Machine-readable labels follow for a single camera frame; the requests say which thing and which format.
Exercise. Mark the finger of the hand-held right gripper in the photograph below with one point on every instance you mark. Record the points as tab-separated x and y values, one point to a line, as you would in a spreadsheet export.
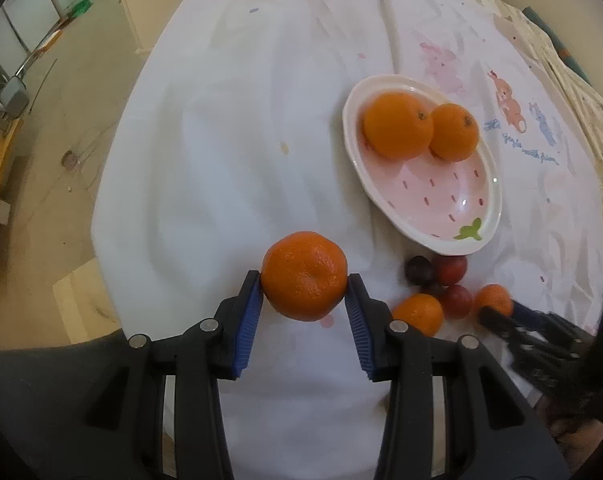
496	321
529	316

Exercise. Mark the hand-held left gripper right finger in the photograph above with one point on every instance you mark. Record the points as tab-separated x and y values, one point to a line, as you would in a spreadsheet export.
357	325

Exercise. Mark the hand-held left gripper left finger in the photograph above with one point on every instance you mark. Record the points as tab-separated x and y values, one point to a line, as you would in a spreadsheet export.
249	325

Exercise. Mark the small orange mandarin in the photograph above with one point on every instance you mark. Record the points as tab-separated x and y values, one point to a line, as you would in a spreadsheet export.
418	314
304	275
494	297

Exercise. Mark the red plum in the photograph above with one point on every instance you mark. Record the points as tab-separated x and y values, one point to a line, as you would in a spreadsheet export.
451	269
456	301

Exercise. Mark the pink strawberry-pattern oval plate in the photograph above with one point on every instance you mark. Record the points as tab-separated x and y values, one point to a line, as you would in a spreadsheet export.
431	195

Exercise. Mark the person's right forearm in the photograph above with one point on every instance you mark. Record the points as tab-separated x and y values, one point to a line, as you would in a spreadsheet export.
574	432

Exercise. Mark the white printed tablecloth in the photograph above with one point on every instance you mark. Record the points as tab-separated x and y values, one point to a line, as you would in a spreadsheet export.
256	160

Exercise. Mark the light wooden board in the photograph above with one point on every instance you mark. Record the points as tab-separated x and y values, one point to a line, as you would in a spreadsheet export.
84	295

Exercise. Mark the medium orange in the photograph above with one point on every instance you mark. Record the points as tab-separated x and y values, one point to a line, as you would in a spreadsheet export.
454	132

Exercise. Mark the large orange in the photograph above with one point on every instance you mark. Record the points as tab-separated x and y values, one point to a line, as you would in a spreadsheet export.
398	125

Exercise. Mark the floral bedsheet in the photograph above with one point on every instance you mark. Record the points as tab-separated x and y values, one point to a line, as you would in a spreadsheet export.
586	110

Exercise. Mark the small round floor object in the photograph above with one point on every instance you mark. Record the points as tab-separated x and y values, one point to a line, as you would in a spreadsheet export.
69	158

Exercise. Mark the teal cloth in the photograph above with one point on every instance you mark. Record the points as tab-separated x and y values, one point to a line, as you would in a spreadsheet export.
561	45

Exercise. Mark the grey box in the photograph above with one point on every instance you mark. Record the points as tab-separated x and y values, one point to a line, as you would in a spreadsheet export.
14	94

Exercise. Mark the white furniture panel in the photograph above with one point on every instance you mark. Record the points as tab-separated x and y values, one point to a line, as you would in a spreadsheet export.
134	15

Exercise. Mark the chrome pole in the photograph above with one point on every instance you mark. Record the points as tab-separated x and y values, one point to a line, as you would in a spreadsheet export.
36	52

